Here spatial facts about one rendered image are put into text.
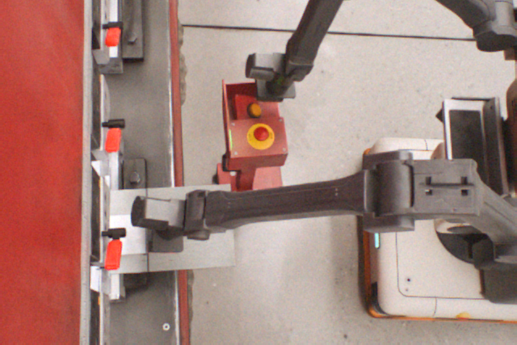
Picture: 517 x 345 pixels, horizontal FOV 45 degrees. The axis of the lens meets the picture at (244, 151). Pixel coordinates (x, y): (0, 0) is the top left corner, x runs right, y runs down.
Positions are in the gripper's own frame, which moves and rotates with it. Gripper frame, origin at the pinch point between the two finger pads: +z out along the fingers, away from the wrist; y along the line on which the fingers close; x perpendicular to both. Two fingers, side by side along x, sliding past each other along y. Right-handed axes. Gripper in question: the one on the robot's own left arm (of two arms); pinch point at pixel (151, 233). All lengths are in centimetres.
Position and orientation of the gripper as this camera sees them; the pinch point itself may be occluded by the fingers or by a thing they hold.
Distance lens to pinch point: 133.2
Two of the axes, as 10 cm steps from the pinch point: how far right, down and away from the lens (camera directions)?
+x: 8.7, 1.0, 4.9
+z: -5.0, 2.8, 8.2
